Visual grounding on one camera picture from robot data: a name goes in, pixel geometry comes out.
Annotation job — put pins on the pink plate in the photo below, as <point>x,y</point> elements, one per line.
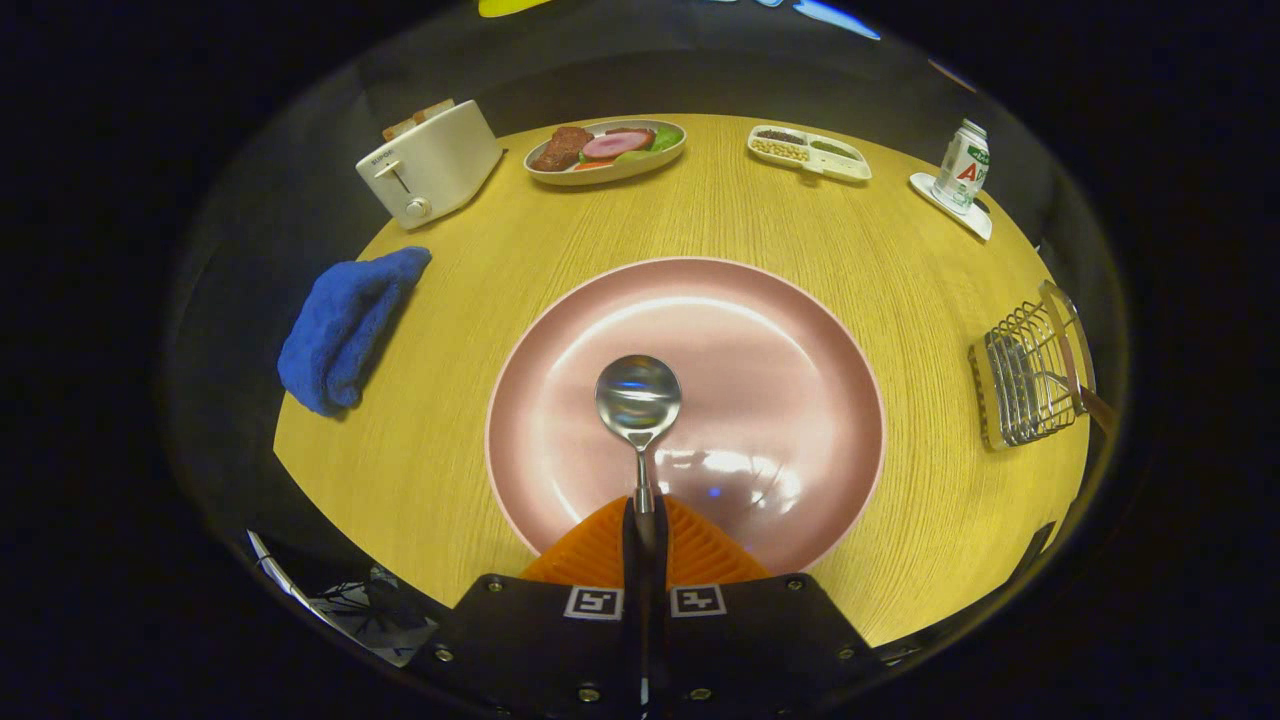
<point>760,350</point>

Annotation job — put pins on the pink ham slice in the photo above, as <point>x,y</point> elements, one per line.
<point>615,144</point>

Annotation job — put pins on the toast slice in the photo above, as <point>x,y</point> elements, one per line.
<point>398,128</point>
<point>434,110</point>

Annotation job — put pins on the green lettuce leaf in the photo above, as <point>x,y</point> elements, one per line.
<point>667,138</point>

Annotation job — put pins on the white oval food plate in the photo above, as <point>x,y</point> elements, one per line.
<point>620,172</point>

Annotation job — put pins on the brown meat slice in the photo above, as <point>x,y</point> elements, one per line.
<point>560,148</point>

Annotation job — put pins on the white square coaster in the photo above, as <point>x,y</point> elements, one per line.
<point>975,222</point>

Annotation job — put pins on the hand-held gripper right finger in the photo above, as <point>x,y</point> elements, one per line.
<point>662,570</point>

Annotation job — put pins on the white divided bean dish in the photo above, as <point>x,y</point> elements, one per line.
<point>810,158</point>

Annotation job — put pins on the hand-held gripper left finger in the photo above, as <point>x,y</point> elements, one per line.
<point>631,560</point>

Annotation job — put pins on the metal spoon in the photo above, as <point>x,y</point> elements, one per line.
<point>638,395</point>

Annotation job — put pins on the blue cloth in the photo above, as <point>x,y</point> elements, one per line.
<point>345,320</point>

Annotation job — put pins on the white toaster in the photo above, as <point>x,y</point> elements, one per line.
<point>440,165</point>

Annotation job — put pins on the white drink bottle green label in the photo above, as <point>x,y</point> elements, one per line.
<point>963,165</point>

